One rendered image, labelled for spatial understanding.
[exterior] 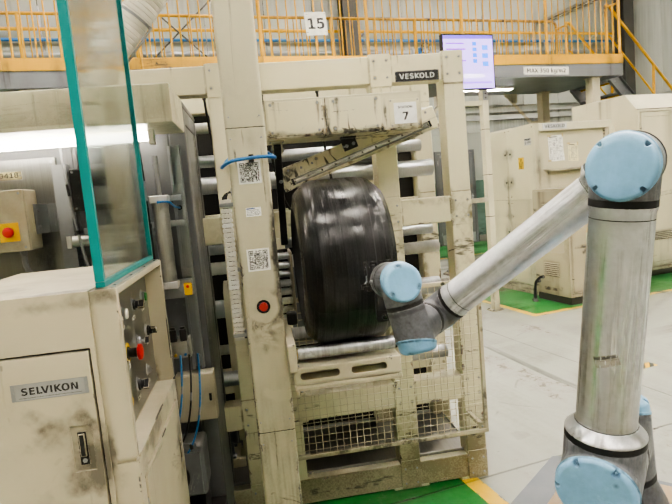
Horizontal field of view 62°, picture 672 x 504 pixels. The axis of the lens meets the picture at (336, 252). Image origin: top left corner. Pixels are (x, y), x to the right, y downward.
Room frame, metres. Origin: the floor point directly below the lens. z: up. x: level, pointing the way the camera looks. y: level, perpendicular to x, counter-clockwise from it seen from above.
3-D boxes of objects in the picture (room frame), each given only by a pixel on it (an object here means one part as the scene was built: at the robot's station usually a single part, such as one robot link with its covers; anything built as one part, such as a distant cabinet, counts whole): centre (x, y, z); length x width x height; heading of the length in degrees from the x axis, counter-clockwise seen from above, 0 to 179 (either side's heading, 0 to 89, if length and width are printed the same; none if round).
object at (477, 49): (5.77, -1.50, 2.60); 0.60 x 0.05 x 0.55; 109
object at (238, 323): (1.86, 0.35, 1.19); 0.05 x 0.04 x 0.48; 8
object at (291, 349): (1.93, 0.19, 0.90); 0.40 x 0.03 x 0.10; 8
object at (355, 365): (1.82, 0.00, 0.83); 0.36 x 0.09 x 0.06; 98
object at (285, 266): (2.30, 0.29, 1.05); 0.20 x 0.15 x 0.30; 98
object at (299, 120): (2.27, -0.07, 1.71); 0.61 x 0.25 x 0.15; 98
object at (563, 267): (6.16, -2.79, 0.62); 0.91 x 0.58 x 1.25; 109
